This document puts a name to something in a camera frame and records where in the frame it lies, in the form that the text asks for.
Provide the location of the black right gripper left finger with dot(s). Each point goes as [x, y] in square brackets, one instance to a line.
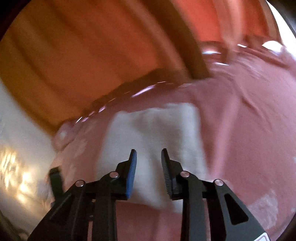
[85, 204]

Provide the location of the orange curtain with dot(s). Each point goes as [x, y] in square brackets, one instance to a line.
[57, 57]

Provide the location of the white knit sweater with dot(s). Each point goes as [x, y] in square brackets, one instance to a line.
[175, 127]

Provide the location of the pink pillow with white button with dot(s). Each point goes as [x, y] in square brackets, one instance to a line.
[65, 135]

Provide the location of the brown wooden headboard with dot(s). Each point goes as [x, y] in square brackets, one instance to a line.
[183, 60]

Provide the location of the pink bed sheet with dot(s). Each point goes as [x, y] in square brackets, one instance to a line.
[247, 118]

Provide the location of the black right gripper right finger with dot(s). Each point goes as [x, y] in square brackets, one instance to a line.
[211, 210]

